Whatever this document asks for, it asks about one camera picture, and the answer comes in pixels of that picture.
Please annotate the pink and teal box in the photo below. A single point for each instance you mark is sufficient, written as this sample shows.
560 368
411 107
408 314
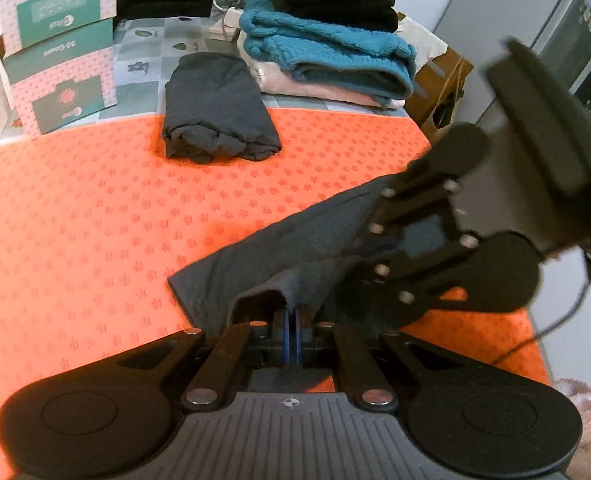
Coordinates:
50 0

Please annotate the grey refrigerator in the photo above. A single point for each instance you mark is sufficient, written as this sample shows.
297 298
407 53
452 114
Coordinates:
575 20

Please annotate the pink box with flower label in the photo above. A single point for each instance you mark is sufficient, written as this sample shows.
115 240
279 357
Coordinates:
60 90

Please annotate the orange patterned mat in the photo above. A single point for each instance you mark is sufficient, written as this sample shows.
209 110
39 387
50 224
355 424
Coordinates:
100 210

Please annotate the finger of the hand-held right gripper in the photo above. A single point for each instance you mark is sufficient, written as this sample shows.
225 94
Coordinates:
425 270
405 205

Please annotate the folded teal knitted sweater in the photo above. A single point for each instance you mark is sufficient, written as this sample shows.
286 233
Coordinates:
325 45

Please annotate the folded dark grey garment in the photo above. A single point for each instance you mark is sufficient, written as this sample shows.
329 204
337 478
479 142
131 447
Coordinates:
215 110

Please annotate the white power strip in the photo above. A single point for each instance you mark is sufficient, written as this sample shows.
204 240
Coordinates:
231 19

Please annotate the brown cardboard box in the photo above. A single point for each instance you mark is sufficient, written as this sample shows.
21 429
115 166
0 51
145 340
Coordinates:
435 85

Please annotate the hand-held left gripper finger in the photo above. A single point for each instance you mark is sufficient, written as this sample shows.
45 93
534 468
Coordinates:
288 332
300 332

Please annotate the folded pink garment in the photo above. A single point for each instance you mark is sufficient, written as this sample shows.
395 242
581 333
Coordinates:
295 87

